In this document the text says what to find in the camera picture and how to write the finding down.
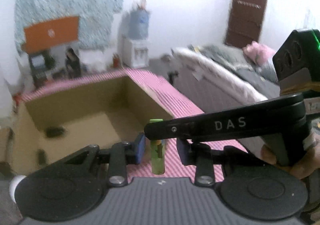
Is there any brown cardboard box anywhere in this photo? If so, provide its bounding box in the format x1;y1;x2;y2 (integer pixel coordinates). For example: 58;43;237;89
9;76;172;175

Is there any orange Philips box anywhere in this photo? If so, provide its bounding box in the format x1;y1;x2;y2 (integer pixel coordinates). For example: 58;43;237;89
21;16;81;86

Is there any pink checkered tablecloth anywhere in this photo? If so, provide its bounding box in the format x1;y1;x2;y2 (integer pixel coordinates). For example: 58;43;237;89
21;67;249;183

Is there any green lip balm stick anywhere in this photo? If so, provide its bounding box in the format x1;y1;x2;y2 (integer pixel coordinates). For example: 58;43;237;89
149;118;166;175

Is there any white supplement bottle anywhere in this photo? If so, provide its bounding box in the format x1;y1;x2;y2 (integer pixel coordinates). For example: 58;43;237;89
9;175;26;203

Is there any black oval remote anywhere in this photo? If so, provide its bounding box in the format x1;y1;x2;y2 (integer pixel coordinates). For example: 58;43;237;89
44;127;66;138

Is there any red fire extinguisher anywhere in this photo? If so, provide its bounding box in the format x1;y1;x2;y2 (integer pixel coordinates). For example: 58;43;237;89
113;54;120;68

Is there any brown wooden door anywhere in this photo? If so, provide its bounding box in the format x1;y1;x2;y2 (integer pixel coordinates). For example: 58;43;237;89
225;0;267;48

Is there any person's right hand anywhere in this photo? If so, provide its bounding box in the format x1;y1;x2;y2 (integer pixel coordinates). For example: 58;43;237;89
260;129;320;181

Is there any black cylinder tube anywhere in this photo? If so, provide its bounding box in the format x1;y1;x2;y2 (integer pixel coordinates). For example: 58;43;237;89
37;149;48;166

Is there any water dispenser with bottle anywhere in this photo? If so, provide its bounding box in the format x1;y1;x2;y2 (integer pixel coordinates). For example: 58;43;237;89
121;0;150;68

